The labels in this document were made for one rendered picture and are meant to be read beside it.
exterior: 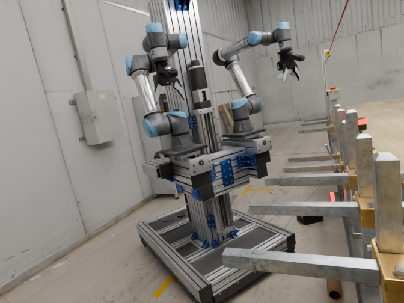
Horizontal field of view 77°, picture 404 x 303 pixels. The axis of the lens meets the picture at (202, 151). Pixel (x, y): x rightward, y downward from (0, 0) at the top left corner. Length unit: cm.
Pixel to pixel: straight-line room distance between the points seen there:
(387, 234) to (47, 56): 317
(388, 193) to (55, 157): 290
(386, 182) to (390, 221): 7
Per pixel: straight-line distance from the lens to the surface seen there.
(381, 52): 925
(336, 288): 190
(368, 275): 57
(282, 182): 103
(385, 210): 55
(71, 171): 317
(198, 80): 174
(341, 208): 78
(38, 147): 301
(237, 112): 180
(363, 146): 77
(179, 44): 138
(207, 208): 193
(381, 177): 53
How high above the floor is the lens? 129
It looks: 10 degrees down
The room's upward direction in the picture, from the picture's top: 10 degrees counter-clockwise
